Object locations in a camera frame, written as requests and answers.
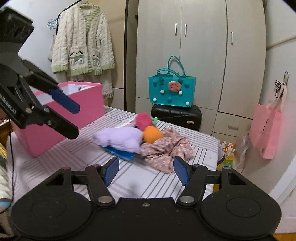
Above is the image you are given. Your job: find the pink storage box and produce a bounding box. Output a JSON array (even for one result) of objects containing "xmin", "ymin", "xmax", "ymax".
[{"xmin": 11, "ymin": 81, "xmax": 104, "ymax": 157}]

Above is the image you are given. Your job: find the orange soft ball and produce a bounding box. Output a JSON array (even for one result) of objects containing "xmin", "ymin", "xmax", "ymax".
[{"xmin": 143, "ymin": 126, "xmax": 163, "ymax": 144}]

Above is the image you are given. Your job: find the pink fluffy strawberry toy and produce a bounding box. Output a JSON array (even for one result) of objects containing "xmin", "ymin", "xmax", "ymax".
[{"xmin": 134, "ymin": 113, "xmax": 158, "ymax": 131}]

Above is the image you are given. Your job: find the striped tablecloth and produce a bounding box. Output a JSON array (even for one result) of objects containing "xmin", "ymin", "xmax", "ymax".
[{"xmin": 7, "ymin": 107, "xmax": 219, "ymax": 201}]

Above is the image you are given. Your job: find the blue wet wipes pack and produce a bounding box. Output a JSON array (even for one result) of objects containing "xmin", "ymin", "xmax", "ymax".
[{"xmin": 100, "ymin": 146, "xmax": 136, "ymax": 161}]

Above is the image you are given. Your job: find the pink hanging shopping bag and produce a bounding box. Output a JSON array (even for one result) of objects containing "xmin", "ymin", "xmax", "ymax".
[{"xmin": 249, "ymin": 82, "xmax": 287, "ymax": 160}]

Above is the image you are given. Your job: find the teal felt tote bag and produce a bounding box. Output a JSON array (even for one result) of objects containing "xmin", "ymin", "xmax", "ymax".
[{"xmin": 148, "ymin": 55, "xmax": 197, "ymax": 108}]

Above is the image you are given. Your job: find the purple plush toy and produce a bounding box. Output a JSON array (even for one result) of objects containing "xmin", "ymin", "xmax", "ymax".
[{"xmin": 93, "ymin": 126, "xmax": 143, "ymax": 153}]

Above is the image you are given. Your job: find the cream wardrobe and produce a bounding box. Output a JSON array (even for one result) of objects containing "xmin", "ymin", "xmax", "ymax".
[{"xmin": 123, "ymin": 1, "xmax": 266, "ymax": 142}]

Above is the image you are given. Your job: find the colourful gift bag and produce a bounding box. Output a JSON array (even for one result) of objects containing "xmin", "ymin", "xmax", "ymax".
[{"xmin": 217, "ymin": 141, "xmax": 235, "ymax": 171}]

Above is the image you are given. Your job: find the black suitcase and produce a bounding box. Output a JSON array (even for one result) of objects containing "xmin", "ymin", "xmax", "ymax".
[{"xmin": 151, "ymin": 104, "xmax": 203, "ymax": 131}]

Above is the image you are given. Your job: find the pink floral cloth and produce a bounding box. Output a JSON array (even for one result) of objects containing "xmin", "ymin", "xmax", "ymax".
[{"xmin": 140, "ymin": 128, "xmax": 195, "ymax": 174}]

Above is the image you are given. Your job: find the cream knitted cardigan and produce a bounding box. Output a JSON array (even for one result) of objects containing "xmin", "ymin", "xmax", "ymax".
[{"xmin": 51, "ymin": 4, "xmax": 115, "ymax": 99}]

